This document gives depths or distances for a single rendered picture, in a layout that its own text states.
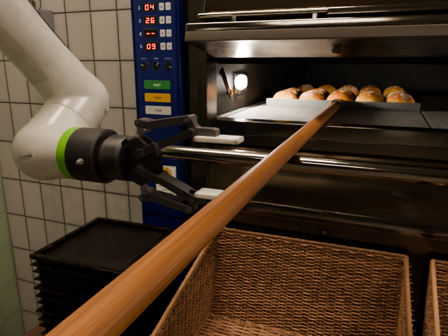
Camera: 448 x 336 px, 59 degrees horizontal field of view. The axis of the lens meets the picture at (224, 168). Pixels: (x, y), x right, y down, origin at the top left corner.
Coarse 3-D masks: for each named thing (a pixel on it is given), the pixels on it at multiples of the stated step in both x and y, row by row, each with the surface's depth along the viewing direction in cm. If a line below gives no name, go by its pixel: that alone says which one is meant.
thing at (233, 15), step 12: (216, 12) 102; (228, 12) 100; (240, 12) 99; (252, 12) 98; (264, 12) 97; (276, 12) 96; (288, 12) 95; (300, 12) 94; (312, 12) 93; (324, 12) 92
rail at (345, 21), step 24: (192, 24) 100; (216, 24) 98; (240, 24) 95; (264, 24) 93; (288, 24) 91; (312, 24) 89; (336, 24) 88; (360, 24) 86; (384, 24) 84; (408, 24) 83
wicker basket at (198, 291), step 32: (224, 256) 123; (256, 256) 119; (288, 256) 116; (320, 256) 113; (352, 256) 110; (384, 256) 107; (192, 288) 108; (224, 288) 122; (256, 288) 119; (288, 288) 116; (352, 288) 110; (384, 288) 107; (160, 320) 94; (192, 320) 111; (224, 320) 122; (256, 320) 119; (288, 320) 115; (320, 320) 112; (352, 320) 109; (384, 320) 107
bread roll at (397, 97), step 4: (392, 96) 143; (396, 96) 142; (400, 96) 141; (404, 96) 141; (408, 96) 141; (388, 100) 144; (392, 100) 142; (396, 100) 142; (400, 100) 141; (404, 100) 141; (408, 100) 140; (412, 100) 141
